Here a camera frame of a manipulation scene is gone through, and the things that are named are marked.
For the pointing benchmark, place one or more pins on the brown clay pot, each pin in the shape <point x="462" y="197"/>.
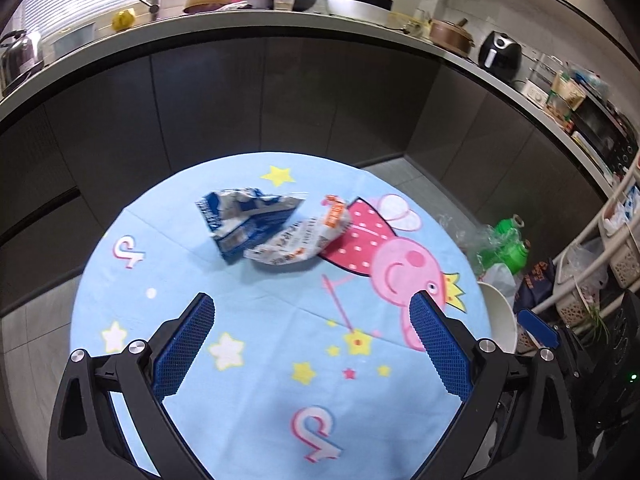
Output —
<point x="450" y="35"/>

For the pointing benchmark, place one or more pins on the navy shopping bag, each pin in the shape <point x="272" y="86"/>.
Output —
<point x="537" y="280"/>

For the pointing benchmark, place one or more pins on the steel kettle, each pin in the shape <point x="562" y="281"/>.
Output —
<point x="20" y="57"/>

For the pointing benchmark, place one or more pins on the white small appliance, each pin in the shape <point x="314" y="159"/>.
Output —
<point x="537" y="85"/>

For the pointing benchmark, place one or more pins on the grey kitchen cabinets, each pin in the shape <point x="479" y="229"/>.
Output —
<point x="225" y="100"/>

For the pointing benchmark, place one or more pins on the shallow brown bowl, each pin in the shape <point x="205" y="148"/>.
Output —
<point x="206" y="2"/>

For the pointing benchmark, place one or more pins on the yellow fruit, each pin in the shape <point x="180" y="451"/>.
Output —
<point x="123" y="21"/>

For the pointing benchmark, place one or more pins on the white plastic bag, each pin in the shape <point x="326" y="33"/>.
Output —
<point x="502" y="280"/>

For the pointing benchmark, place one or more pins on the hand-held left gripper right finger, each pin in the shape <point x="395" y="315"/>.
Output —
<point x="440" y="345"/>

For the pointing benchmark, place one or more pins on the white plastic storage rack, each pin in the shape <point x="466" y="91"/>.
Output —
<point x="615" y="240"/>

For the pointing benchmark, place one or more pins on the green and white food boxes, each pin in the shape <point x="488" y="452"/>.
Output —
<point x="565" y="95"/>

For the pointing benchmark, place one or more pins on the blue cartoon tablecloth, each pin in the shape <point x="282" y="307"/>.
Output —
<point x="250" y="310"/>

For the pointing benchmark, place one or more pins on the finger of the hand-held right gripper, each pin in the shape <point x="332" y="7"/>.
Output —
<point x="537" y="329"/>

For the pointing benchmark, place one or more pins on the black air fryer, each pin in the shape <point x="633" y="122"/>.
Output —
<point x="500" y="55"/>

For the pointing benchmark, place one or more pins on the green plastic bottle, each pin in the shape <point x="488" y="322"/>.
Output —
<point x="515" y="255"/>
<point x="505" y="227"/>

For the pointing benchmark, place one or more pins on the blue and white wrapper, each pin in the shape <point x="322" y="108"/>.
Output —
<point x="240" y="220"/>

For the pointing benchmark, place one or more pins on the white kitchen countertop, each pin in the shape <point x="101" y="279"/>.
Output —
<point x="250" y="22"/>

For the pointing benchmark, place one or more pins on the black microwave oven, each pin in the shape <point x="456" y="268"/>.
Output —
<point x="602" y="132"/>

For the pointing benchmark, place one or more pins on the white and orange wrapper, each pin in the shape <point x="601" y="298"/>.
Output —
<point x="300" y="240"/>

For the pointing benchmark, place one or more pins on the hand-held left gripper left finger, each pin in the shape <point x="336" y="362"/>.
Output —
<point x="185" y="345"/>

